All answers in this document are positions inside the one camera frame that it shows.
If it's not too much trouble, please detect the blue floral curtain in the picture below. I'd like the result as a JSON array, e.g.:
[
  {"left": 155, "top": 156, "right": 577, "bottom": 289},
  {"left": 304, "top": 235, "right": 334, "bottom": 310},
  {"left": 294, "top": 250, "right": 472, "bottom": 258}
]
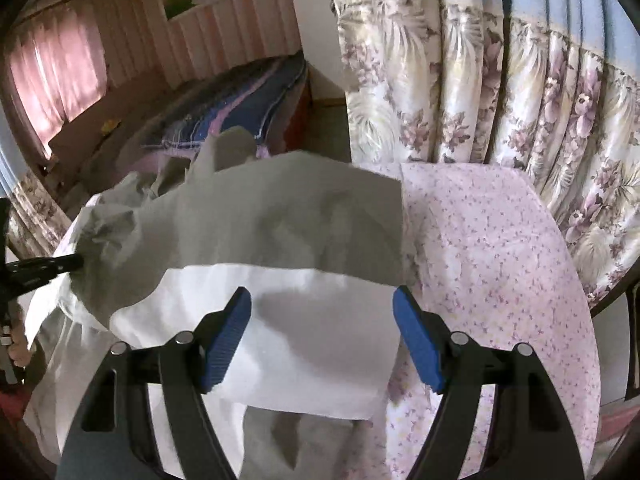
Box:
[
  {"left": 330, "top": 0, "right": 640, "bottom": 306},
  {"left": 0, "top": 105, "right": 73, "bottom": 261}
]

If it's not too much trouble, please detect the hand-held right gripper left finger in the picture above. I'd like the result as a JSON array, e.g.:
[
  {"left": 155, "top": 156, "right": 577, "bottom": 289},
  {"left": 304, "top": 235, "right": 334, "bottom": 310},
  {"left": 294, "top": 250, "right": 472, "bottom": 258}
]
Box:
[{"left": 56, "top": 286, "right": 253, "bottom": 480}]

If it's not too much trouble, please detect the person's left hand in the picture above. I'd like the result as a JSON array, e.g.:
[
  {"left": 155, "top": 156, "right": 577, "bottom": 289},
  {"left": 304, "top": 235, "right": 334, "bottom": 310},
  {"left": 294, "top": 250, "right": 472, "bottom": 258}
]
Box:
[{"left": 11, "top": 332, "right": 31, "bottom": 368}]

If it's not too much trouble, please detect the white wardrobe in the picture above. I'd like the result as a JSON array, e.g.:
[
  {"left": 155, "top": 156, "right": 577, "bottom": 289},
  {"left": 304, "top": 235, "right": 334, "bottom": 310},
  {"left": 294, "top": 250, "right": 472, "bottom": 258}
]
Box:
[{"left": 287, "top": 0, "right": 351, "bottom": 108}]

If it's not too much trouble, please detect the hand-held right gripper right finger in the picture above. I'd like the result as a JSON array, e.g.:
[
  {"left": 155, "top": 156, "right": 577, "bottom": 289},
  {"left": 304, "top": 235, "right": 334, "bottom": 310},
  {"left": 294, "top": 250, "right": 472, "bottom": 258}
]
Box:
[{"left": 392, "top": 285, "right": 586, "bottom": 480}]

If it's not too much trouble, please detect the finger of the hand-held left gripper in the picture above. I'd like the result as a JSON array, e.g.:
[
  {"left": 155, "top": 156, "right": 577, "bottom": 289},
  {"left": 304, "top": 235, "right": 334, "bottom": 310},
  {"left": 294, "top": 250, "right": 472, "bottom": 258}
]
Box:
[{"left": 5, "top": 254, "right": 83, "bottom": 291}]

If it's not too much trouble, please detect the pink floral bed sheet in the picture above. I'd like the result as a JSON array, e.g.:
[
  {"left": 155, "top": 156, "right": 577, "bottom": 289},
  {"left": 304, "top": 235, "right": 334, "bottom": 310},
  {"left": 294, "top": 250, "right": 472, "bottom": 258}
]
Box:
[{"left": 382, "top": 162, "right": 601, "bottom": 480}]

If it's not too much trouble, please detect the pink window curtain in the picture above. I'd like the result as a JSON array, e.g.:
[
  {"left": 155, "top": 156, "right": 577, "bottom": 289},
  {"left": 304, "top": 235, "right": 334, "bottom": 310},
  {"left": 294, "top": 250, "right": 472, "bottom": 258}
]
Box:
[{"left": 7, "top": 5, "right": 108, "bottom": 158}]

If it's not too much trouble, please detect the dark frame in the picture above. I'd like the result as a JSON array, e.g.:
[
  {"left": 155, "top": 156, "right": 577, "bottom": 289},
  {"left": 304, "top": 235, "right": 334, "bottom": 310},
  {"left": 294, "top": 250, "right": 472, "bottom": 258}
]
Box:
[{"left": 587, "top": 245, "right": 640, "bottom": 406}]

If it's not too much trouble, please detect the striped blue pink blanket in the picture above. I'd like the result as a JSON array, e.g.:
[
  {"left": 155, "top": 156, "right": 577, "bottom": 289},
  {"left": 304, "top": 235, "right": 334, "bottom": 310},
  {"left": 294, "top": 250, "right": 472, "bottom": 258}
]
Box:
[{"left": 142, "top": 52, "right": 308, "bottom": 153}]

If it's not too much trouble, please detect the grey white large garment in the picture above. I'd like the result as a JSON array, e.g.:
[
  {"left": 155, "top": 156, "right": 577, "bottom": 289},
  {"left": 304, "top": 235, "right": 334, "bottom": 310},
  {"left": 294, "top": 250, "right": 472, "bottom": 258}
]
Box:
[{"left": 22, "top": 127, "right": 416, "bottom": 480}]

